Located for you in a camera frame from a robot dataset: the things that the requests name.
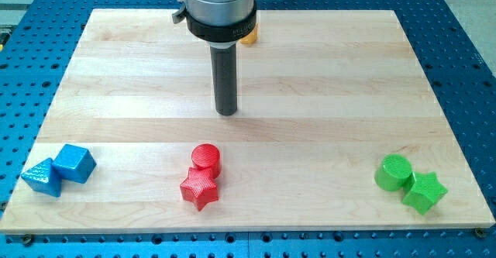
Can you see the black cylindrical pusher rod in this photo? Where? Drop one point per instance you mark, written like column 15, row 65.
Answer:
column 224, row 76

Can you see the blue cube block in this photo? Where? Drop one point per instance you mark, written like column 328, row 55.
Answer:
column 74, row 163

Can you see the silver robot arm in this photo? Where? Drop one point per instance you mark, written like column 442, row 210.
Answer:
column 218, row 21

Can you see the red star block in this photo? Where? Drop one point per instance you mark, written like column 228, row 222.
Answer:
column 199, row 188

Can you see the green star block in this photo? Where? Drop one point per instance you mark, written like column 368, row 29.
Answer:
column 422, row 191

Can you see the blue perforated metal table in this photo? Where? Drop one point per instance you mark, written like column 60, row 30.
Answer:
column 38, row 51

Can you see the light wooden board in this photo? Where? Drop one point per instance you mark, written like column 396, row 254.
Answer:
column 324, row 97

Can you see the yellow block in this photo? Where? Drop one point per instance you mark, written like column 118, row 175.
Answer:
column 251, row 37

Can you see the green cylinder block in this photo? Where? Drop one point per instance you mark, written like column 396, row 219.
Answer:
column 393, row 172

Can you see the red cylinder block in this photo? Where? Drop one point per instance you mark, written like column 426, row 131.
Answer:
column 207, row 156

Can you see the blue triangular block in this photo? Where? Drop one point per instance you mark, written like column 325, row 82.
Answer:
column 43, row 178

